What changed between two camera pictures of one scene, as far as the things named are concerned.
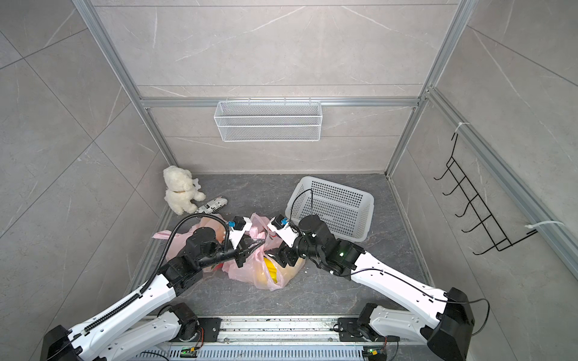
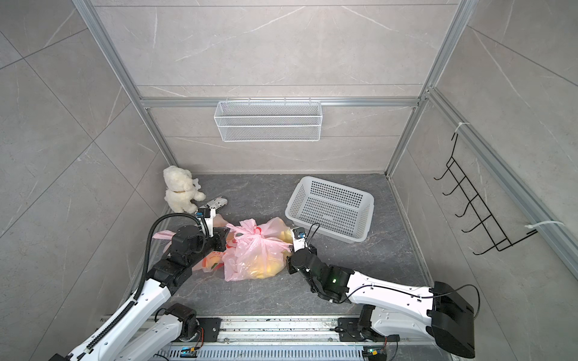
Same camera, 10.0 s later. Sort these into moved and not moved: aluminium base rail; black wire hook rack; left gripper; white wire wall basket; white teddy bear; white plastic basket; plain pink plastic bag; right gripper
Moved: plain pink plastic bag; left gripper; right gripper
Not moved: aluminium base rail; white plastic basket; black wire hook rack; white wire wall basket; white teddy bear
